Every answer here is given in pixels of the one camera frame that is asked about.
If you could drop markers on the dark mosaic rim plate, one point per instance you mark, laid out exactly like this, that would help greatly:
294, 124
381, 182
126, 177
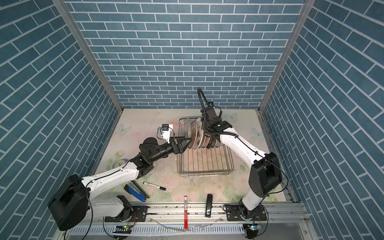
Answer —
214, 140

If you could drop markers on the red rim white plate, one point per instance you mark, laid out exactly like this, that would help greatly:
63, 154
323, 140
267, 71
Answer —
206, 139

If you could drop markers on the aluminium corner post left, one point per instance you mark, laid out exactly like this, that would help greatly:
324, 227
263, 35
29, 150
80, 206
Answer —
81, 41

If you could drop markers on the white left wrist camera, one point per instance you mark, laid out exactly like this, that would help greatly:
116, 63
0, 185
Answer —
165, 132

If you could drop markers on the grey ribbed plate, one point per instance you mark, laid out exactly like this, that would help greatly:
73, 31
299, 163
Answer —
188, 131

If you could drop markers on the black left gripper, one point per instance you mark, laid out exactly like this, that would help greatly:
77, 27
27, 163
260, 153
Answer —
176, 143

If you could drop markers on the white cable comb strip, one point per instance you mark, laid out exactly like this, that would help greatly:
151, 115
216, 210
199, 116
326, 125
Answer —
156, 230

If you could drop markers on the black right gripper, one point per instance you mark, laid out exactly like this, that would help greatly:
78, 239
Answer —
220, 120

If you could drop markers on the red white pen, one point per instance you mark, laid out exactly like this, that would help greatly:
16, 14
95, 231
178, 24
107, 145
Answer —
185, 212

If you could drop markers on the aluminium corner post right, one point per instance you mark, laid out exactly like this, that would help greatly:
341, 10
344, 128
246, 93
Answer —
306, 9

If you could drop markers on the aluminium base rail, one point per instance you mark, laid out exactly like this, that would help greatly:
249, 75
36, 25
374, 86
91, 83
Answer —
174, 213

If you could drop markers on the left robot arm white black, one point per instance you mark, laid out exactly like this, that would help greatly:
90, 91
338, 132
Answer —
73, 200

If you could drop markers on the aluminium corner post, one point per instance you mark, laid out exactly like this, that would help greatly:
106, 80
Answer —
81, 41
306, 9

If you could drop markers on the black white marker pen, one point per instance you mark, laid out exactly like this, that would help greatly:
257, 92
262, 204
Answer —
155, 186

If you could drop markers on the blue stapler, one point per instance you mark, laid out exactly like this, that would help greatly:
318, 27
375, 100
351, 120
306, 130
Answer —
134, 189

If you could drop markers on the black rectangular remote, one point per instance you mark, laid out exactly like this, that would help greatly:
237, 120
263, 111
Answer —
209, 203

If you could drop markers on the watermelon print plate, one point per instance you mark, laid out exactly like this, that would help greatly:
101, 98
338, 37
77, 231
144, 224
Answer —
200, 135

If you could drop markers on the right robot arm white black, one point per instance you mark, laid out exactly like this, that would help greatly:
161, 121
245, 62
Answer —
265, 170

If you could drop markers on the sunburst red text plate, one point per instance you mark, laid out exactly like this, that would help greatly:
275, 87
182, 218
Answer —
195, 135

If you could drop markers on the metal wire dish rack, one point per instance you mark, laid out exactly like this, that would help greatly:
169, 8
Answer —
203, 162

